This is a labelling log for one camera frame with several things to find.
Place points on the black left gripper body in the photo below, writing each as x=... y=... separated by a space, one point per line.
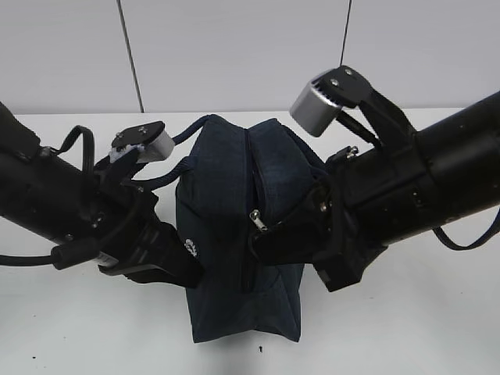
x=129 y=237

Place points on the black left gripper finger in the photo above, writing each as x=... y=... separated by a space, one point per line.
x=161 y=257

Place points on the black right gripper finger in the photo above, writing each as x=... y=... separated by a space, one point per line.
x=304 y=236

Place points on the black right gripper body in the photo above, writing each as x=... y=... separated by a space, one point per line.
x=354 y=252

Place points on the dark blue lunch bag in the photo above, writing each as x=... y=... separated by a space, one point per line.
x=230 y=171

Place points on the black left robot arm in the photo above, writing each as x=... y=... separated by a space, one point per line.
x=94 y=210

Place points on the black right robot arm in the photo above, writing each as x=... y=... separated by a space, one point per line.
x=363 y=204

